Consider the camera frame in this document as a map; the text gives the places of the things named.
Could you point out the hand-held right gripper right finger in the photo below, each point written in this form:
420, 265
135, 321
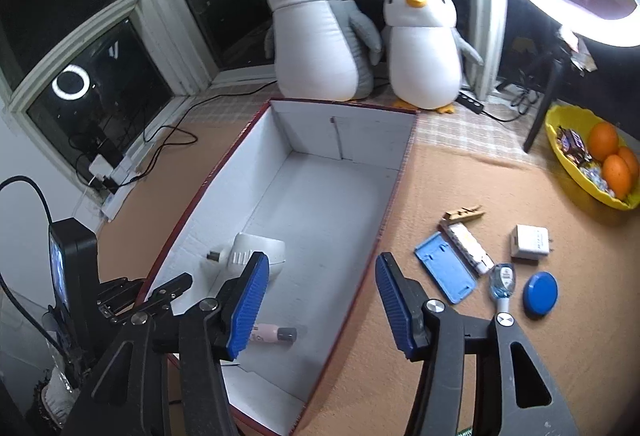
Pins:
395, 311

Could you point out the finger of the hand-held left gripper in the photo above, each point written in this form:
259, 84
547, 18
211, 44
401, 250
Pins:
167, 291
120, 293

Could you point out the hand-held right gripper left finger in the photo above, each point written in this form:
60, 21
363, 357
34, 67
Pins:
247, 306

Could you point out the pink tube grey cap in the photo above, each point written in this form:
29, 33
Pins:
267, 335

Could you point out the white plug-in device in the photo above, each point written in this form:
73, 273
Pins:
255, 246

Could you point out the white lip balm tube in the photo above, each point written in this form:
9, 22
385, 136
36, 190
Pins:
467, 246

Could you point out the clear blue small bottle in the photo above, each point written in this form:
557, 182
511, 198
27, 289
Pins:
501, 283

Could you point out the red cardboard box white inside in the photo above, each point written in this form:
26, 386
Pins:
325, 196

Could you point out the blue round case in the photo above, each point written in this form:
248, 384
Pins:
540, 294

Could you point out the white usb charger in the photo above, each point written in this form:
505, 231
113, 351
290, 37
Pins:
530, 243

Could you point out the blue plastic holder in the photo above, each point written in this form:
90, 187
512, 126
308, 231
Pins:
445, 268

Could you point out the white power strip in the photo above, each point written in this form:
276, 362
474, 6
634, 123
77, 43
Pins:
117, 201

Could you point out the black plug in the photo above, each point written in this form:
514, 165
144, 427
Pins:
111, 183

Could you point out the clear plastic bottle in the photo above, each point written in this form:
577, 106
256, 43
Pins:
57, 381

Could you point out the white plugged charger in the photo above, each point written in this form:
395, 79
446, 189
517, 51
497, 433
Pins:
104, 166

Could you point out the wooden clothespin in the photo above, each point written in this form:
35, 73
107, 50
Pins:
462, 214

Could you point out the black power strip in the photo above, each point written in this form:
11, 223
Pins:
471, 101

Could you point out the yellow bowl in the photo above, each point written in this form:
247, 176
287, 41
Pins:
575, 173

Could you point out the pile of wrapped candies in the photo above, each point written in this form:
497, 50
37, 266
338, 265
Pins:
572, 146

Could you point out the black light stand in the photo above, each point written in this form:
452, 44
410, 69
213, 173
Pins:
542, 111

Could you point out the small penguin plush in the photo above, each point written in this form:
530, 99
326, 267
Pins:
425, 61

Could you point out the orange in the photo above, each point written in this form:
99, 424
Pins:
630, 158
616, 176
603, 138

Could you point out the large penguin plush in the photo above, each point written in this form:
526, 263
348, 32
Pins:
320, 36

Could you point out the white window frame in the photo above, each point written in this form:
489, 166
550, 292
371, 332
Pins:
150, 11

